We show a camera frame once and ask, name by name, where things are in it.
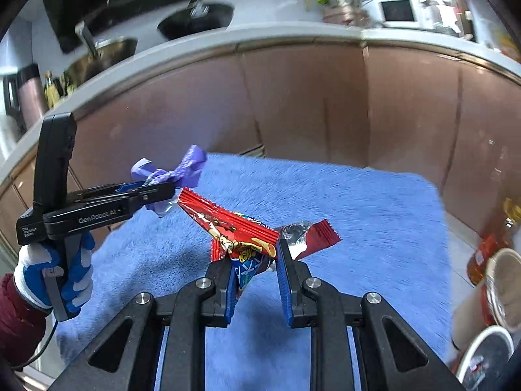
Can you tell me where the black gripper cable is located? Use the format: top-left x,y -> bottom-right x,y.
16,318 -> 58,371

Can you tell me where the white microwave oven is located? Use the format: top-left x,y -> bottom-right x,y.
374,0 -> 428,25

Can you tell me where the person's left hand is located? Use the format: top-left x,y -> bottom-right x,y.
14,230 -> 96,314

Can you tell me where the small yellow oil bottle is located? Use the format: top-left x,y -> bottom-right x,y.
43,71 -> 66,109

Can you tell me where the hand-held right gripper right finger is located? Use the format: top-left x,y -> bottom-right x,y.
275,240 -> 467,391

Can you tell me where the fluffy blue mat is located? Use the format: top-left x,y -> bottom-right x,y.
55,152 -> 452,391

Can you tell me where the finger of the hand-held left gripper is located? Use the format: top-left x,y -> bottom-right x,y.
65,182 -> 143,202
83,181 -> 176,217

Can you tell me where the beige paper bucket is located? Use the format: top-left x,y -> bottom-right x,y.
452,248 -> 521,351

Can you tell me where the yellow cooking oil bottle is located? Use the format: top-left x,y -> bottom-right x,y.
467,197 -> 521,286

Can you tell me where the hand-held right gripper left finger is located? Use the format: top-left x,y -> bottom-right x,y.
57,258 -> 239,391

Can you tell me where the purple wrapper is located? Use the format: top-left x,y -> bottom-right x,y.
130,144 -> 208,218

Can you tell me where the metal wok with handle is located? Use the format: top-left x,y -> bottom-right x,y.
65,22 -> 138,86

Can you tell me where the brown kitchen cabinet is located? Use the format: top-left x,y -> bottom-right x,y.
0,41 -> 521,253

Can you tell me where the brown thermos bottle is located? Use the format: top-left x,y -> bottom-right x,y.
4,64 -> 49,129

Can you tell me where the copper pot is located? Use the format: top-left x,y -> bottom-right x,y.
321,0 -> 369,25

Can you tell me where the white rimmed trash bin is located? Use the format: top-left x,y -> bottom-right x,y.
454,325 -> 515,391

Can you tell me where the person's left forearm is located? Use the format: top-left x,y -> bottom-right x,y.
0,273 -> 51,369

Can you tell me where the red cartoon snack wrapper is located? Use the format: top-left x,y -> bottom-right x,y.
178,188 -> 281,290

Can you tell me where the black flat pan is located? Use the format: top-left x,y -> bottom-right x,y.
157,0 -> 236,41

